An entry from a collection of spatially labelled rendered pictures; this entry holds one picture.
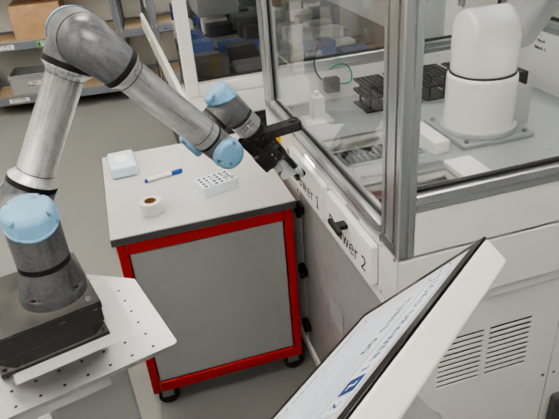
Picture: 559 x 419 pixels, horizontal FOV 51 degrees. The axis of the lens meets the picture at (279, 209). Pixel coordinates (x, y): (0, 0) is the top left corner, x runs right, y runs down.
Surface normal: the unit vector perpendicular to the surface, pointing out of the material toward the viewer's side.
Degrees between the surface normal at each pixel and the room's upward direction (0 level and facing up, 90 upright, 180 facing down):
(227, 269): 90
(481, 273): 40
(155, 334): 0
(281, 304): 90
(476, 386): 90
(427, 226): 90
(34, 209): 8
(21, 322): 0
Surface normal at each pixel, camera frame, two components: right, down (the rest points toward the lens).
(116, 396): 0.52, 0.40
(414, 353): 0.46, -0.50
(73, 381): -0.07, -0.86
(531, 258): 0.29, 0.47
